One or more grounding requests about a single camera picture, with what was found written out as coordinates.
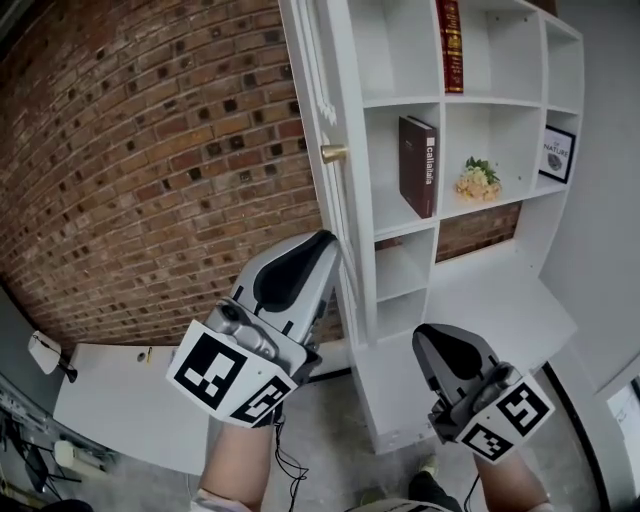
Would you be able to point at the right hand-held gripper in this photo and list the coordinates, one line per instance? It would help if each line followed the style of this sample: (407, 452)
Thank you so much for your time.
(452, 350)

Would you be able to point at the red book with gold print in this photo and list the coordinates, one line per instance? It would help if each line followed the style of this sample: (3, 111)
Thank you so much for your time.
(451, 45)

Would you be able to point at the yellow pen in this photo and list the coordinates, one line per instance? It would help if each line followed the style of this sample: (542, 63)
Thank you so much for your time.
(148, 355)

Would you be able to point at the person's left forearm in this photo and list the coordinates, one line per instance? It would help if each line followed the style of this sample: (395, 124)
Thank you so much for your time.
(235, 465)

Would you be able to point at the black tripod stand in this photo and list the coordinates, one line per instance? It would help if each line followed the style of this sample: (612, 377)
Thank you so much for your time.
(35, 465)

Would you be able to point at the gold door knob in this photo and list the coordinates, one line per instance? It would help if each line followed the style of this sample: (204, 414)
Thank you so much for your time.
(333, 153)

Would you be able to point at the white shelf cabinet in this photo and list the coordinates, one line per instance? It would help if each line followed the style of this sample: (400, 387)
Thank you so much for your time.
(400, 60)

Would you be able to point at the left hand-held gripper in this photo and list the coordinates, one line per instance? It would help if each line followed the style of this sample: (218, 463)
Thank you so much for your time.
(280, 280)

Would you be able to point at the person's dark trouser leg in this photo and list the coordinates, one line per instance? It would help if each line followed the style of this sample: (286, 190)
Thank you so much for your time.
(432, 492)

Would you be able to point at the pale yellow flower bouquet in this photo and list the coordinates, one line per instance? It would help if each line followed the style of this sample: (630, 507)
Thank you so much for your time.
(477, 182)

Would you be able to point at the person's light shoe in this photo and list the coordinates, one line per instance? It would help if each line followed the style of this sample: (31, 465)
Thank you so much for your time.
(430, 465)

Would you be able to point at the white table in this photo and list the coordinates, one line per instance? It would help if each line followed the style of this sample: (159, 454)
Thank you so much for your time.
(120, 410)

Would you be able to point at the small white box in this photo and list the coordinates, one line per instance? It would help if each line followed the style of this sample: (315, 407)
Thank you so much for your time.
(64, 452)

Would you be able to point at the white desk lamp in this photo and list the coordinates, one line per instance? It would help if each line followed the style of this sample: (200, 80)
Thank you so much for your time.
(44, 352)

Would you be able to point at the dark brown book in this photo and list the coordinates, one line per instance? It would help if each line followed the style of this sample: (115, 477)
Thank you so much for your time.
(415, 165)

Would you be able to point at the black framed picture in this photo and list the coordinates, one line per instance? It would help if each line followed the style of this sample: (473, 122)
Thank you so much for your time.
(556, 152)

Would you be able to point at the person's right forearm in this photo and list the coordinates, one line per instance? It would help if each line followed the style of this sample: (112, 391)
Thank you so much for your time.
(510, 482)

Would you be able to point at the white cabinet door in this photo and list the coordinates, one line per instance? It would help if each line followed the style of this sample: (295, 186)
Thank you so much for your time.
(320, 75)

